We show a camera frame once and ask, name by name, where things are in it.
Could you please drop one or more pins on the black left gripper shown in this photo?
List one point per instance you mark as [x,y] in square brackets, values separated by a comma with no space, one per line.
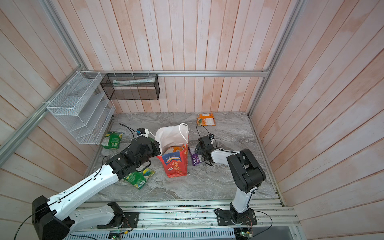
[155,146]

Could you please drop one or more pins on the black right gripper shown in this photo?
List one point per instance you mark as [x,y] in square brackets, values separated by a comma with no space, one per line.
[198,149]

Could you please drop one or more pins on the purple candy bag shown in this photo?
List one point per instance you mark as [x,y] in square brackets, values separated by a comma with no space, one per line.
[195,159]

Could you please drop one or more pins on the red paper bag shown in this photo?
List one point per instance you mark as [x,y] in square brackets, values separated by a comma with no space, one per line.
[175,164]

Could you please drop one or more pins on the orange Fox's fruits candy bag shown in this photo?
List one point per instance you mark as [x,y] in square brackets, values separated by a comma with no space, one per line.
[175,149]

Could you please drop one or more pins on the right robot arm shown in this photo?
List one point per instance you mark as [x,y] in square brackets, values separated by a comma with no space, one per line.
[248,176]

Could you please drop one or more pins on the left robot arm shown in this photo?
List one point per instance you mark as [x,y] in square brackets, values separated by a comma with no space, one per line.
[58,216]

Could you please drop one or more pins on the green candy bag far left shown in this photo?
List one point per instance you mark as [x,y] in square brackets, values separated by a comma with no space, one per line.
[112,140]

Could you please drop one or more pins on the green candy bag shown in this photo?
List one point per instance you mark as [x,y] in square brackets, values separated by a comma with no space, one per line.
[139,179]
[112,140]

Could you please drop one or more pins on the green candy bag near front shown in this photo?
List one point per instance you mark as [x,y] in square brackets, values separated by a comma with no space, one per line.
[139,179]

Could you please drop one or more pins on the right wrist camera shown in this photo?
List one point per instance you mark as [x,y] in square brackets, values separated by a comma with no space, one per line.
[211,137]

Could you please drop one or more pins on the orange candy bag by wall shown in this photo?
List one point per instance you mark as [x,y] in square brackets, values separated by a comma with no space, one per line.
[206,119]

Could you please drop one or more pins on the black wire mesh basket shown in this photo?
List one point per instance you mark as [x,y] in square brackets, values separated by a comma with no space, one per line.
[131,86]

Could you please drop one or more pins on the white wire mesh shelf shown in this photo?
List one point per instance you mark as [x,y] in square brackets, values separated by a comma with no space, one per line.
[84,113]

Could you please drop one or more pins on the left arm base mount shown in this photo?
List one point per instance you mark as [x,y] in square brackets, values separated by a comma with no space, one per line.
[121,219]

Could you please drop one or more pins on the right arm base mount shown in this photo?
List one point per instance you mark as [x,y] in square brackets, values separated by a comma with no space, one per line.
[231,217]

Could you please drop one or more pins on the aluminium frame rail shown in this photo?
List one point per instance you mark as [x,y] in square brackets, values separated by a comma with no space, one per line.
[21,134]

